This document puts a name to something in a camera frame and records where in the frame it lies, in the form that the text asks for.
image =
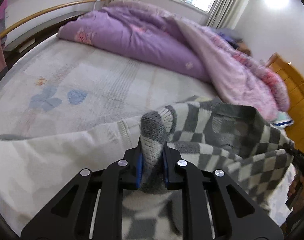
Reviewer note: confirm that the wooden headboard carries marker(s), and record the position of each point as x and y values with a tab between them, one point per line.
297	95

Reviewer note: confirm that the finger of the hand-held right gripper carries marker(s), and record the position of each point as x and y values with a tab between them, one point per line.
293	152

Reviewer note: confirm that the purple floral quilt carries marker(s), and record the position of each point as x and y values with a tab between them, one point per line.
132	37

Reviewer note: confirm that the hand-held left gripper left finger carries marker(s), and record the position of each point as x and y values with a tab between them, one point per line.
139	170

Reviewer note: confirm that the blue white pillow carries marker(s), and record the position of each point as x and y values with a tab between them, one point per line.
283	122

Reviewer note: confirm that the bright pink towel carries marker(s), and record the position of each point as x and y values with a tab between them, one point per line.
2	12

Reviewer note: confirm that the pile of blue grey bedding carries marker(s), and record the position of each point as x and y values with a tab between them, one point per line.
229	35

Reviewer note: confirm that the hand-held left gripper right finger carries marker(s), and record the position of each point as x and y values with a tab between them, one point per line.
166	170

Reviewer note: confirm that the bed with floral sheet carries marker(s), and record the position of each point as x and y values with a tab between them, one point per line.
91	80

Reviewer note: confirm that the grey white checkered sweater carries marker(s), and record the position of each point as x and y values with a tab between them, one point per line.
217	140

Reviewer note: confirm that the wooden rail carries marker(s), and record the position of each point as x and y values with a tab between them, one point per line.
46	11

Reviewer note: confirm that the person's right hand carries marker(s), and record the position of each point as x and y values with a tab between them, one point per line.
292	188

